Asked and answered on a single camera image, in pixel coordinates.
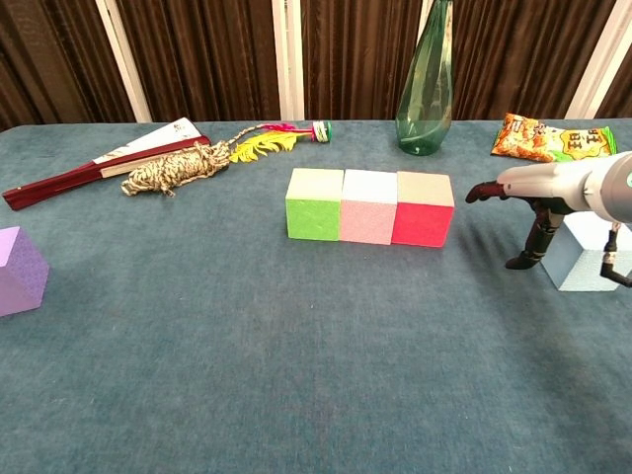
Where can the blue felt table cover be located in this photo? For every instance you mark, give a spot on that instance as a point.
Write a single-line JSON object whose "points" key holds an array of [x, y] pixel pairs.
{"points": [[296, 370]]}

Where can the dark brown curtain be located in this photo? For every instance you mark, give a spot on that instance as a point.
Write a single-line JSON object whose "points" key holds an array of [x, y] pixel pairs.
{"points": [[212, 59]]}

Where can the yellow feather shuttlecock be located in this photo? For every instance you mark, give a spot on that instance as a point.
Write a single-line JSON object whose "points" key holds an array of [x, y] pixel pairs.
{"points": [[261, 148]]}

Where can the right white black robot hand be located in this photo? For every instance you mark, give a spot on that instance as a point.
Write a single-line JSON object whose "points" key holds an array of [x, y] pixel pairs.
{"points": [[548, 180]]}

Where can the orange green snack bag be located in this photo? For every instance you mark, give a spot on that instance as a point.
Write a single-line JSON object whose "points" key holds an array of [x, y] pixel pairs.
{"points": [[543, 140]]}

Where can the red foam cube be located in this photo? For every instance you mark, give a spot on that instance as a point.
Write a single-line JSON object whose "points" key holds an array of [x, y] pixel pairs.
{"points": [[422, 222]]}

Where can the pink foam cube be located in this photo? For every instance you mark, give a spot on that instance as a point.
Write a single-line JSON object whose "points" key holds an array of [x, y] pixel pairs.
{"points": [[368, 219]]}

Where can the green foam cube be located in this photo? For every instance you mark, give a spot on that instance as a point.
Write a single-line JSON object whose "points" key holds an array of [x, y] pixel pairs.
{"points": [[312, 217]]}

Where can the red and white folding fan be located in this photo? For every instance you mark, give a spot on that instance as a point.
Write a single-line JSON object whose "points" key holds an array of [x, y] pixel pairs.
{"points": [[74, 180]]}

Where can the green plastic spray bottle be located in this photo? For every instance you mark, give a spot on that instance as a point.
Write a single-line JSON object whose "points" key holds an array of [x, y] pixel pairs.
{"points": [[424, 113]]}

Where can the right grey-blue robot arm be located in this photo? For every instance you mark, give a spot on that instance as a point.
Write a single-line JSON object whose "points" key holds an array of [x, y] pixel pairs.
{"points": [[614, 187]]}

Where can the purple foam cube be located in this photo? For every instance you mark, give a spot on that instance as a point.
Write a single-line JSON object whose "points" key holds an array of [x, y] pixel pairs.
{"points": [[22, 276]]}

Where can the light blue foam cube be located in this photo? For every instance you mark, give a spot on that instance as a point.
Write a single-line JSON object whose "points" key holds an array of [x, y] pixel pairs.
{"points": [[582, 271]]}

